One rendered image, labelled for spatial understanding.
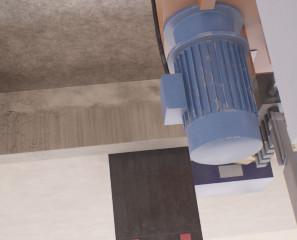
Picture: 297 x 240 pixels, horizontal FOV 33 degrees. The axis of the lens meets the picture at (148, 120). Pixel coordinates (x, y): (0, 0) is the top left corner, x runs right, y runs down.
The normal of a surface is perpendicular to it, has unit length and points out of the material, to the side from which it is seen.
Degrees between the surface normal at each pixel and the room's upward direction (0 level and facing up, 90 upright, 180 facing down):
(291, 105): 90
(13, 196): 0
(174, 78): 90
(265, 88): 90
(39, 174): 0
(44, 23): 0
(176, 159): 90
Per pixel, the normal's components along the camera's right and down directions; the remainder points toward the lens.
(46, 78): 0.11, 0.91
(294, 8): -0.99, 0.09
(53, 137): 0.03, -0.41
